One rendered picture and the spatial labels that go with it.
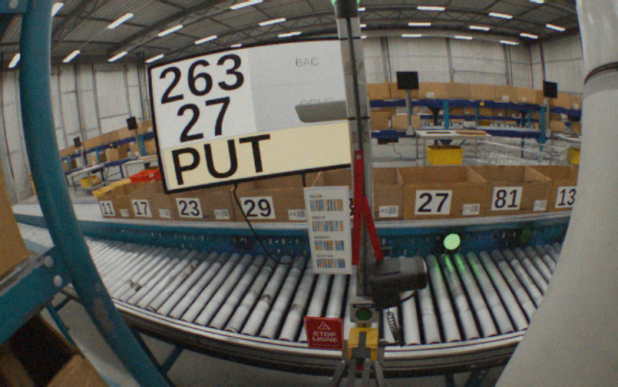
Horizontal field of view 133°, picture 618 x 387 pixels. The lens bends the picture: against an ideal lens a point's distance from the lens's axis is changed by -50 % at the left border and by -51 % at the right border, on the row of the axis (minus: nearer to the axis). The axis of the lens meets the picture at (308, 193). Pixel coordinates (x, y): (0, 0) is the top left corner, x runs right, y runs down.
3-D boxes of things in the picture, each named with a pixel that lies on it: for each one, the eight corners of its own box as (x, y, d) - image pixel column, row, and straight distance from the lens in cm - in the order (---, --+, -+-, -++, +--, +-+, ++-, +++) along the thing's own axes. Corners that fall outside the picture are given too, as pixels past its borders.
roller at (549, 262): (582, 322, 119) (587, 312, 117) (530, 252, 149) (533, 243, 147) (589, 319, 123) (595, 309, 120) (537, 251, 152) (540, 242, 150)
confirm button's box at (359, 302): (348, 324, 66) (348, 304, 61) (350, 315, 68) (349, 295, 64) (378, 325, 66) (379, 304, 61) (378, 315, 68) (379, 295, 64)
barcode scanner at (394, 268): (427, 309, 59) (427, 269, 53) (371, 316, 59) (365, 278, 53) (424, 289, 64) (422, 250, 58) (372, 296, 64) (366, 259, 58)
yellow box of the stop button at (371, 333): (346, 368, 72) (345, 352, 66) (350, 343, 77) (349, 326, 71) (405, 368, 72) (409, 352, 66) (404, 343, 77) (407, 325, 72)
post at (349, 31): (342, 372, 88) (312, 21, 50) (344, 360, 90) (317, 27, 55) (381, 373, 87) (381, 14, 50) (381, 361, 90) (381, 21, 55)
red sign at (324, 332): (308, 348, 79) (302, 316, 69) (309, 345, 79) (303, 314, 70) (366, 351, 77) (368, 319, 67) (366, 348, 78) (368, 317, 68)
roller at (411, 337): (403, 356, 87) (405, 346, 83) (395, 262, 125) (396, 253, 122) (419, 355, 88) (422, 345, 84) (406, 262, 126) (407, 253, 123)
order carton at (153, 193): (133, 219, 187) (126, 195, 183) (160, 203, 205) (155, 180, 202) (176, 222, 159) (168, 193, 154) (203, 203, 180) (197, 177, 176)
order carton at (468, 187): (402, 222, 121) (403, 184, 114) (396, 198, 148) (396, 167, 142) (484, 218, 131) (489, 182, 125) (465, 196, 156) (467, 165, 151)
